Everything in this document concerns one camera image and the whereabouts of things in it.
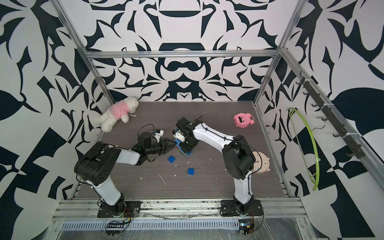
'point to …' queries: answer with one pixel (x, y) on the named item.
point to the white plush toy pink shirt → (121, 110)
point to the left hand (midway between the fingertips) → (175, 141)
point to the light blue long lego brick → (187, 154)
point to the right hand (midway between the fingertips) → (186, 145)
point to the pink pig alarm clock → (243, 120)
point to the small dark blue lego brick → (171, 159)
